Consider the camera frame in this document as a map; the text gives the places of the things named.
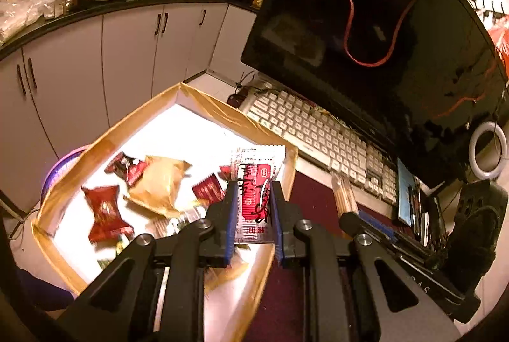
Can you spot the clear striped snack packet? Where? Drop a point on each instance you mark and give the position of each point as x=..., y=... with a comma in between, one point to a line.
x=175, y=224

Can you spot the small red snack packet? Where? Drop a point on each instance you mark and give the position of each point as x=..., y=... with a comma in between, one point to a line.
x=208, y=189

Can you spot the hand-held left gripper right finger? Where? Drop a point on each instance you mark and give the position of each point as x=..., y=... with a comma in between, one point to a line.
x=277, y=222

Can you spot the purple plastic basin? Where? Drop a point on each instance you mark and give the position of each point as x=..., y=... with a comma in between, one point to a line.
x=59, y=171

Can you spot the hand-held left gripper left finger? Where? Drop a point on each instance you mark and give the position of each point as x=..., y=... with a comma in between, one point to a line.
x=230, y=222

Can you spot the green snack packet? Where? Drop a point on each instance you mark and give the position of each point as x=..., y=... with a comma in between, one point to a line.
x=105, y=264

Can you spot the white computer keyboard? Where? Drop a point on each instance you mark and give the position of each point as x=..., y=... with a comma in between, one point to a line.
x=318, y=135

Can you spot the black computer monitor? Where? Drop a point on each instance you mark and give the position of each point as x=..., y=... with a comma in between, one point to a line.
x=358, y=28

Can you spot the red plastic bag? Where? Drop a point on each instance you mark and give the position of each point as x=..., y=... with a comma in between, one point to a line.
x=501, y=43

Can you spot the cardboard box with gold tape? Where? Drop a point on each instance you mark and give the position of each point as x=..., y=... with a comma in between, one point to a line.
x=183, y=131

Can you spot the dark red snack packet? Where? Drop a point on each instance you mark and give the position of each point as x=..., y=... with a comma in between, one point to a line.
x=105, y=211

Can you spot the light blue book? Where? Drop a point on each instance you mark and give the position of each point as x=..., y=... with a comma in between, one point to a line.
x=405, y=191

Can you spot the tan snack packet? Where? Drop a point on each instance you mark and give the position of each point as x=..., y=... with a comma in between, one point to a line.
x=159, y=183

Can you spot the red black snack packet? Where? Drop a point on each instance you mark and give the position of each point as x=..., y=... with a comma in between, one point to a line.
x=127, y=168

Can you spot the white sachet with red label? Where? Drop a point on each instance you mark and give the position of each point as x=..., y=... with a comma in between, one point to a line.
x=254, y=187

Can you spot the clear biscuit stick packet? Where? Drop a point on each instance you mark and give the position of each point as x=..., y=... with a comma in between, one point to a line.
x=344, y=195

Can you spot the black perforated box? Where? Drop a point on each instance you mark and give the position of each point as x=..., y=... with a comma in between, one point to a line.
x=487, y=193

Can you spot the black kitchen countertop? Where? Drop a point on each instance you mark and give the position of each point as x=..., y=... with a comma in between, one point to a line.
x=119, y=4

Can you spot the grey kitchen base cabinets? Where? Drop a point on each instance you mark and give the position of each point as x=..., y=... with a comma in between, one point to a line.
x=127, y=47

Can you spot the dark blue cloth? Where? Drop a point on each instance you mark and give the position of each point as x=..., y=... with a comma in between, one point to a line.
x=39, y=286

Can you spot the clear plastic bags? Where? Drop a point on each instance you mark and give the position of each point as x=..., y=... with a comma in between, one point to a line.
x=20, y=16

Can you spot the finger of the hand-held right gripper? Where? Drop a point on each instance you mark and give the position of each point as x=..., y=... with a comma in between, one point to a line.
x=375, y=223

